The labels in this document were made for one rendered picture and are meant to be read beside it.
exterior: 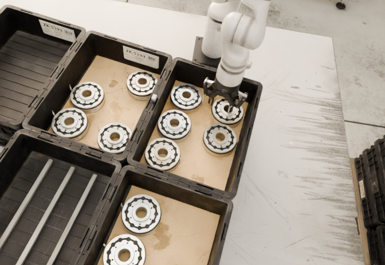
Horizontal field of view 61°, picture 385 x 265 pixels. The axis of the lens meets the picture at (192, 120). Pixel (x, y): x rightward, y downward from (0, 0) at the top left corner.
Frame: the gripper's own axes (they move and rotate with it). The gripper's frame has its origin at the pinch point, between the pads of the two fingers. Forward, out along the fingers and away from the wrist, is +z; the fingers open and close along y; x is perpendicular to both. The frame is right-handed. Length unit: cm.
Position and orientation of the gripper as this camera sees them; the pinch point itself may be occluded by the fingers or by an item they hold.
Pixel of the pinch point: (220, 104)
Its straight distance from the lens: 105.4
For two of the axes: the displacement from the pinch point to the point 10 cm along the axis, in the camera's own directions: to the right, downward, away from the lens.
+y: 9.2, 3.8, -1.3
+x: 3.8, -7.6, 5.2
